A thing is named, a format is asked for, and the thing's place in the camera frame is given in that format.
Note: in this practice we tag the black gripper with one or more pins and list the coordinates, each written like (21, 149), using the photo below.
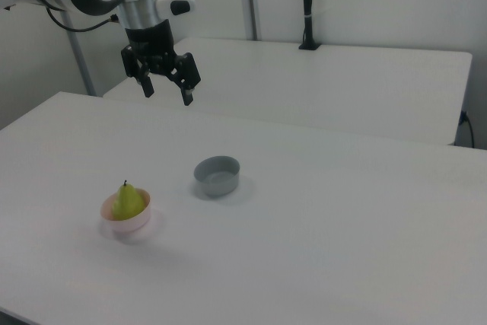
(150, 41)

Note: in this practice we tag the green pear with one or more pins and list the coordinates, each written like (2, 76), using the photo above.
(127, 203)

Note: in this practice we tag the grey bowl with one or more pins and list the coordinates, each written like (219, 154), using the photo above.
(217, 188)

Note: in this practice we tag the pink bowl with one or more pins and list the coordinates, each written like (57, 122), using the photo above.
(133, 226)

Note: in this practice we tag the black camera stand pole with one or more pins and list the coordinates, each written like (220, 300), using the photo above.
(307, 32)

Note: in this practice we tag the grey metal frame post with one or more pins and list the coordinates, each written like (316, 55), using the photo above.
(78, 58)
(252, 5)

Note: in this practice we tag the white side table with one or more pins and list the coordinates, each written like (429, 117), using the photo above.
(323, 85)

